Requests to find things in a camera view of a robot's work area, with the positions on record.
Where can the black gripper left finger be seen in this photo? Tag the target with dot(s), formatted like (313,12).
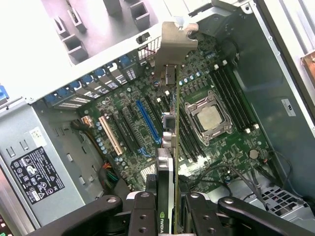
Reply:
(141,216)

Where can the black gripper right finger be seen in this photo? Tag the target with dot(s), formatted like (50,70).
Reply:
(204,216)

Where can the small silver heatsink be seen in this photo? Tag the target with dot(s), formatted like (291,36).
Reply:
(147,172)

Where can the silver coin battery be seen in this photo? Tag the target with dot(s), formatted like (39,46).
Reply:
(253,154)

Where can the metal drive cage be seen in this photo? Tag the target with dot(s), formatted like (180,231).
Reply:
(283,199)

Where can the white PCI expansion slot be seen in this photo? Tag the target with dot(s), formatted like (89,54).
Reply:
(110,135)

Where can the CPU socket with CPU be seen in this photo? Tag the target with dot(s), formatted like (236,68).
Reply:
(209,118)

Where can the grey power supply unit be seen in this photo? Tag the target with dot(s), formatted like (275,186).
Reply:
(37,172)

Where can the green motherboard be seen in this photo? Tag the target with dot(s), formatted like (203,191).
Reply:
(137,83)

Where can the black open PC case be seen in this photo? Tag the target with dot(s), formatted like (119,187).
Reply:
(268,81)

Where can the blue case latch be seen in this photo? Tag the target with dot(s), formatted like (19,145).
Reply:
(3,94)

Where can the grey printed parts rack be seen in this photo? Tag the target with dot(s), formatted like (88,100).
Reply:
(103,27)

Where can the black intrusion switch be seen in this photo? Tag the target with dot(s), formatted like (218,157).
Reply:
(142,38)

